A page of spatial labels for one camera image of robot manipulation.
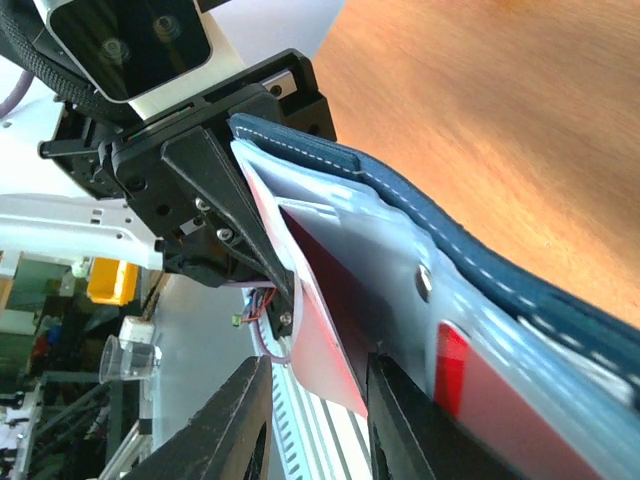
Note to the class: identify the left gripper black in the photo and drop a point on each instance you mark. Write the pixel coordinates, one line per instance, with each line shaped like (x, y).
(177, 173)

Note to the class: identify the slotted cable duct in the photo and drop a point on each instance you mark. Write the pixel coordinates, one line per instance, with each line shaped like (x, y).
(316, 438)

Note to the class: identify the clear plastic cup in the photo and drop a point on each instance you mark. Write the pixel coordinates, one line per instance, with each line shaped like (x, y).
(126, 360)

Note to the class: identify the red black stripe card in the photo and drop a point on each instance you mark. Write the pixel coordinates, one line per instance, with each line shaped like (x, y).
(486, 405)

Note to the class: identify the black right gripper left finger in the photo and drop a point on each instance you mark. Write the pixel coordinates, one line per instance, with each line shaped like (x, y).
(228, 438)

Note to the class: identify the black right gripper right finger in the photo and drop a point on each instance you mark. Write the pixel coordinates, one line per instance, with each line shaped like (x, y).
(412, 438)

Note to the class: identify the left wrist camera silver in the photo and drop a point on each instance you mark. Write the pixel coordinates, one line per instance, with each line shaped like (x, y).
(150, 55)

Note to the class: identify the yellow bin outside cell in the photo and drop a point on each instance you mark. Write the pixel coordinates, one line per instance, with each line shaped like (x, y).
(112, 282)

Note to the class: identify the blue leather card holder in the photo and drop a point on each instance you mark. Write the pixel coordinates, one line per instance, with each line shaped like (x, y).
(574, 364)

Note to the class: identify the dark red card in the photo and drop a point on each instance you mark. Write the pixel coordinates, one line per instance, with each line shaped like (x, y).
(307, 225)

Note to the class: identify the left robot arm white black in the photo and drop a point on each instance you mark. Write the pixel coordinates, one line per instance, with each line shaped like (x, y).
(37, 195)

